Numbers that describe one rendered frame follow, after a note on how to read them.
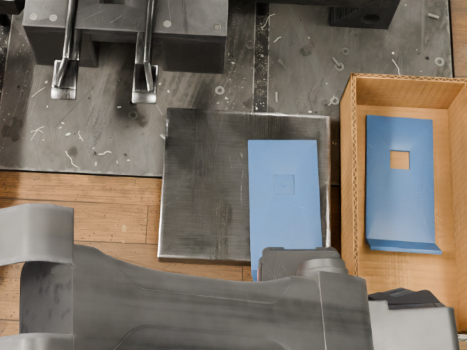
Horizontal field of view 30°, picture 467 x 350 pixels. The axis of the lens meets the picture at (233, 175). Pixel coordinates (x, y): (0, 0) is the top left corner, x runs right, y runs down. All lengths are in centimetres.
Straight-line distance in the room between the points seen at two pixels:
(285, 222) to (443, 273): 17
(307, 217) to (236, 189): 8
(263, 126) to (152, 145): 12
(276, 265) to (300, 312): 20
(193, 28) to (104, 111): 14
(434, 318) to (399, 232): 26
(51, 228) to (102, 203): 46
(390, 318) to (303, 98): 36
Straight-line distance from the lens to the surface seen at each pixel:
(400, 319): 64
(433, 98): 93
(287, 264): 73
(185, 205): 87
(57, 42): 91
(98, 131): 92
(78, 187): 90
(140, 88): 84
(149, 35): 86
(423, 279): 89
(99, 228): 88
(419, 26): 100
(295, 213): 87
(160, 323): 47
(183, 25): 87
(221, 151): 89
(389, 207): 90
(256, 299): 52
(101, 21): 88
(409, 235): 90
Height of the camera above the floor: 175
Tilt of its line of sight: 70 degrees down
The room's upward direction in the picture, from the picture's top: 8 degrees clockwise
